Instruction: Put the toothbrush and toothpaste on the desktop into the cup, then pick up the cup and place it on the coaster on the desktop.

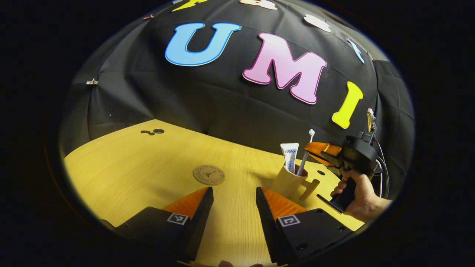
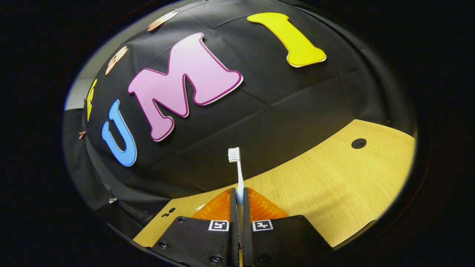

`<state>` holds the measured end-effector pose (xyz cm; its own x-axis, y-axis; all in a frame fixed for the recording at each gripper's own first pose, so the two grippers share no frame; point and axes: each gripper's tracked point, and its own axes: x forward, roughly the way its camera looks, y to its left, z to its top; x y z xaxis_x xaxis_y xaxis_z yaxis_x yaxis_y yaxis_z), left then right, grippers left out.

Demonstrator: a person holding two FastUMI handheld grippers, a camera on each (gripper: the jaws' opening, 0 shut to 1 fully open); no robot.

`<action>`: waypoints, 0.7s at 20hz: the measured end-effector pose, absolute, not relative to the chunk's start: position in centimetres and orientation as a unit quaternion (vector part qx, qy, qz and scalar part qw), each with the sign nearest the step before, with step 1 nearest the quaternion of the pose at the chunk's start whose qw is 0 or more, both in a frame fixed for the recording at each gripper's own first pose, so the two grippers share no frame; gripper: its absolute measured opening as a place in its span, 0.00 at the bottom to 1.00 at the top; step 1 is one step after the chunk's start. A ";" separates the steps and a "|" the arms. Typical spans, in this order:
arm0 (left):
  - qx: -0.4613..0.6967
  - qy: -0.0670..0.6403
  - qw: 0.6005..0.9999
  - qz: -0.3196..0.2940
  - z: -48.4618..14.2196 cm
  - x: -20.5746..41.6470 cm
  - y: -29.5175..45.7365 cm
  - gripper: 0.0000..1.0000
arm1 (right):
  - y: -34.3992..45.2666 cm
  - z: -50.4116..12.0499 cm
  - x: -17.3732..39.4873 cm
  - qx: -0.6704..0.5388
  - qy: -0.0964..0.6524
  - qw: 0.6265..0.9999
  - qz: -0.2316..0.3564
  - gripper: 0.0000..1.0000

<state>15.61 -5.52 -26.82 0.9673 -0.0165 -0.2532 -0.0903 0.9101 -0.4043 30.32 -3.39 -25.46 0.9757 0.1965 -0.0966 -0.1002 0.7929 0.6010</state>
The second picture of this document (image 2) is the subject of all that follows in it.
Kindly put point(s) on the light blue toothbrush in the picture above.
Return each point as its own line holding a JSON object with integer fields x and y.
{"x": 240, "y": 181}

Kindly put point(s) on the small copper clip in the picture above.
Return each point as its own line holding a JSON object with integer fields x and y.
{"x": 82, "y": 134}

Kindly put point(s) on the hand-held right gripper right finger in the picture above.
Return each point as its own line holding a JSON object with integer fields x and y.
{"x": 248, "y": 230}

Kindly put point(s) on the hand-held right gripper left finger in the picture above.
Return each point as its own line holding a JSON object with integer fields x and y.
{"x": 233, "y": 222}

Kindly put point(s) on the small silver clip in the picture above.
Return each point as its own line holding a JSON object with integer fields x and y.
{"x": 113, "y": 200}

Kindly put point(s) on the black backdrop cloth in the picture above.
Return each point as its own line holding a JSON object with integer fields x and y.
{"x": 278, "y": 104}

